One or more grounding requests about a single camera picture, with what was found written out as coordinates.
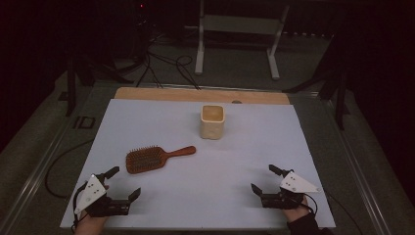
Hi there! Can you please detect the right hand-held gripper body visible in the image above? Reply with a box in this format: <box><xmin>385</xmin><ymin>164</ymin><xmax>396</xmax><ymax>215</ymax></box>
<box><xmin>259</xmin><ymin>170</ymin><xmax>323</xmax><ymax>211</ymax></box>

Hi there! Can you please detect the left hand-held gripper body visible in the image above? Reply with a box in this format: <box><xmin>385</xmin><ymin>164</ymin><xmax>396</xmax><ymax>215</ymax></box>
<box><xmin>73</xmin><ymin>173</ymin><xmax>132</xmax><ymax>218</ymax></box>

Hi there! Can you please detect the wooden paddle hairbrush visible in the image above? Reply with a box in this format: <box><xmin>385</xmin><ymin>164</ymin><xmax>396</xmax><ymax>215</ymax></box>
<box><xmin>125</xmin><ymin>145</ymin><xmax>198</xmax><ymax>175</ymax></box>

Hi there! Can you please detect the cream square cup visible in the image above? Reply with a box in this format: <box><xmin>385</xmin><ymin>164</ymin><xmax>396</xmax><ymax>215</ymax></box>
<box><xmin>199</xmin><ymin>104</ymin><xmax>226</xmax><ymax>141</ymax></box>

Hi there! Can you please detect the person's right hand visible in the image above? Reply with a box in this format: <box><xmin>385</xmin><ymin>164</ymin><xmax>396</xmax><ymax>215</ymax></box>
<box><xmin>282</xmin><ymin>195</ymin><xmax>312</xmax><ymax>224</ymax></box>

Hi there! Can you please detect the person's left hand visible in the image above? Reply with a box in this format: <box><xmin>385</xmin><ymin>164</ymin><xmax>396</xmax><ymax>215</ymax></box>
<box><xmin>73</xmin><ymin>210</ymin><xmax>109</xmax><ymax>235</ymax></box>

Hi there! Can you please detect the black tripod stand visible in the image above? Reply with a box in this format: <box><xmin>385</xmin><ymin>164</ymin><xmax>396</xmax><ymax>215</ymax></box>
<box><xmin>283</xmin><ymin>32</ymin><xmax>352</xmax><ymax>131</ymax></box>
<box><xmin>58</xmin><ymin>53</ymin><xmax>99</xmax><ymax>118</ymax></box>

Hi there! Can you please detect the wooden table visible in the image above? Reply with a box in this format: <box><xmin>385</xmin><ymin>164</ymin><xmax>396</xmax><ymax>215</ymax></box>
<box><xmin>114</xmin><ymin>86</ymin><xmax>291</xmax><ymax>106</ymax></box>

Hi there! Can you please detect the white metal stand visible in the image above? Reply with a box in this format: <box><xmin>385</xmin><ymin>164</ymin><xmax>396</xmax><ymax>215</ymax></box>
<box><xmin>185</xmin><ymin>0</ymin><xmax>292</xmax><ymax>81</ymax></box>

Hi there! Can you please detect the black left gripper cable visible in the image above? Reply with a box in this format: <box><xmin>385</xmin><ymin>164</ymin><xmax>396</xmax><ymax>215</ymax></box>
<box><xmin>70</xmin><ymin>181</ymin><xmax>90</xmax><ymax>234</ymax></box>

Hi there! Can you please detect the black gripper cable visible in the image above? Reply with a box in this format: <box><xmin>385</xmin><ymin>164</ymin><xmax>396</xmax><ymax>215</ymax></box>
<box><xmin>70</xmin><ymin>181</ymin><xmax>90</xmax><ymax>234</ymax></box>
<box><xmin>302</xmin><ymin>192</ymin><xmax>365</xmax><ymax>235</ymax></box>

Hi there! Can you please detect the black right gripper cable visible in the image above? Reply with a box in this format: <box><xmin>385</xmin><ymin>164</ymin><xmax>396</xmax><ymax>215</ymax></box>
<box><xmin>302</xmin><ymin>192</ymin><xmax>365</xmax><ymax>235</ymax></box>

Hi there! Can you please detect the black rectangular floor bracket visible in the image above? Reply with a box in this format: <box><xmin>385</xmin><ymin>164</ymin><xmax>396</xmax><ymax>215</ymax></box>
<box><xmin>72</xmin><ymin>116</ymin><xmax>98</xmax><ymax>129</ymax></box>

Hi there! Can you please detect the metal floor rail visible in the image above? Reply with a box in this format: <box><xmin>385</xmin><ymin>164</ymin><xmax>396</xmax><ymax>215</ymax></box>
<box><xmin>0</xmin><ymin>81</ymin><xmax>99</xmax><ymax>235</ymax></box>
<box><xmin>290</xmin><ymin>90</ymin><xmax>415</xmax><ymax>235</ymax></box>

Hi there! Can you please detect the black looped floor cable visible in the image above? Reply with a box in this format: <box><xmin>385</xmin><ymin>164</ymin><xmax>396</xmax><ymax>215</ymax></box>
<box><xmin>135</xmin><ymin>48</ymin><xmax>202</xmax><ymax>91</ymax></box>

